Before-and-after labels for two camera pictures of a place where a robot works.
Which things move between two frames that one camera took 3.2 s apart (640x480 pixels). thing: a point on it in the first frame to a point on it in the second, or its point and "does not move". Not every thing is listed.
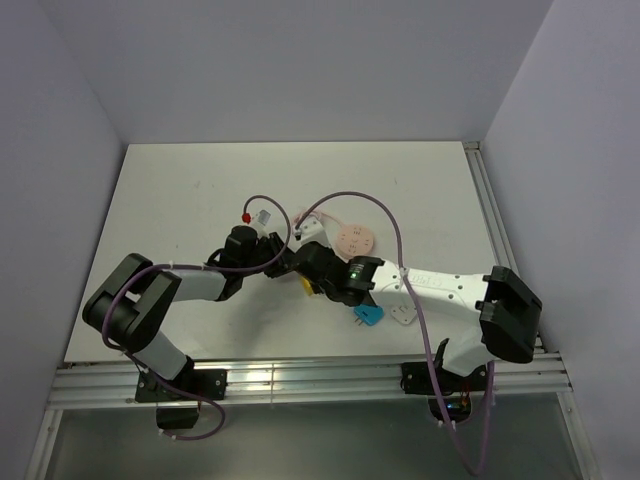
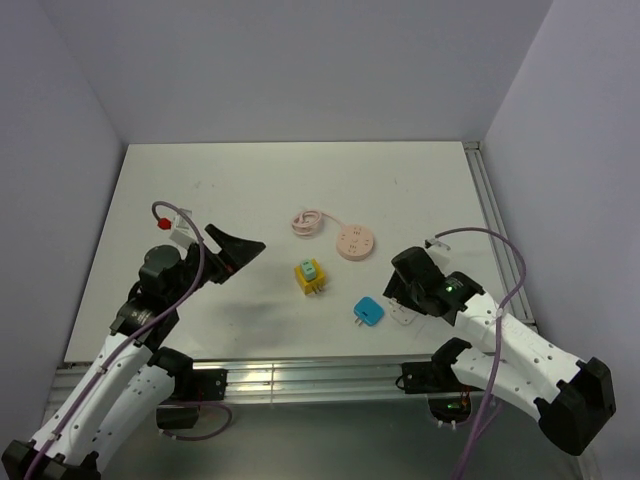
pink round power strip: [354, 241] does not move
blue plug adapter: [369, 314] does not move
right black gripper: [316, 288] to [396, 288]
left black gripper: [281, 266] to [235, 253]
